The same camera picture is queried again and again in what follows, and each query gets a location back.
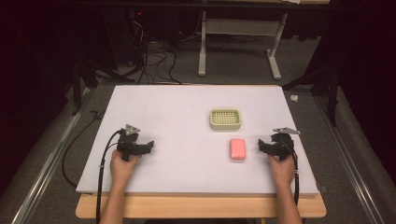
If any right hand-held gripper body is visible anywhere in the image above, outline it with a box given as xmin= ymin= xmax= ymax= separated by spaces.
xmin=266 ymin=126 xmax=302 ymax=161

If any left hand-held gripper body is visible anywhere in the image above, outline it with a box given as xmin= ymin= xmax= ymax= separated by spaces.
xmin=116 ymin=123 xmax=148 ymax=162

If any person's left hand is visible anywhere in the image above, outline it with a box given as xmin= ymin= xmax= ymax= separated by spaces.
xmin=109 ymin=149 xmax=141 ymax=189

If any person's right hand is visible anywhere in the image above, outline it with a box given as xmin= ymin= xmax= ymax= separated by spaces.
xmin=268 ymin=154 xmax=296 ymax=189

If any pink soap bar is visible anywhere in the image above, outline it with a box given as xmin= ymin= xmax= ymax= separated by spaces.
xmin=229 ymin=138 xmax=248 ymax=161

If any white foam table mat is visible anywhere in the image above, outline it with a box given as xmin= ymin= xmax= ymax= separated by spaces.
xmin=75 ymin=84 xmax=319 ymax=197

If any cream slotted soap dish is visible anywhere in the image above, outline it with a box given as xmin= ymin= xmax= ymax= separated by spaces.
xmin=208 ymin=107 xmax=243 ymax=132

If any black tripod stand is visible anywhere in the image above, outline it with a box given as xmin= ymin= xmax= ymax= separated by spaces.
xmin=281 ymin=66 xmax=341 ymax=128
xmin=70 ymin=55 xmax=136 ymax=117

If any wooden table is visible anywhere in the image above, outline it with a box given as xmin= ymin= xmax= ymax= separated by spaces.
xmin=75 ymin=191 xmax=328 ymax=219

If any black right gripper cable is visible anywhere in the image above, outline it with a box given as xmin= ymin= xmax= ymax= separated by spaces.
xmin=279 ymin=141 xmax=301 ymax=207

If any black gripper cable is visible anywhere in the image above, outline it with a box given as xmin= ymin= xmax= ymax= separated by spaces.
xmin=95 ymin=129 xmax=123 ymax=224
xmin=279 ymin=141 xmax=301 ymax=207

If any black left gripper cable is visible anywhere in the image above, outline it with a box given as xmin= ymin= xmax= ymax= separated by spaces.
xmin=95 ymin=129 xmax=123 ymax=224

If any black floor cable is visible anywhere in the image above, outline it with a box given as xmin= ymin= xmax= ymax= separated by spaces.
xmin=61 ymin=109 xmax=106 ymax=189

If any aluminium floor rail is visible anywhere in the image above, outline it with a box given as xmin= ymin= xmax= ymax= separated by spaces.
xmin=314 ymin=95 xmax=387 ymax=224
xmin=10 ymin=88 xmax=92 ymax=224

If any tangle of black floor cables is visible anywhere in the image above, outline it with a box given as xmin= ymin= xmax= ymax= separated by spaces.
xmin=125 ymin=12 xmax=206 ymax=86

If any white metal desk frame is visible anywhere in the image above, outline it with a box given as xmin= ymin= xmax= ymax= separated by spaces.
xmin=197 ymin=10 xmax=290 ymax=81

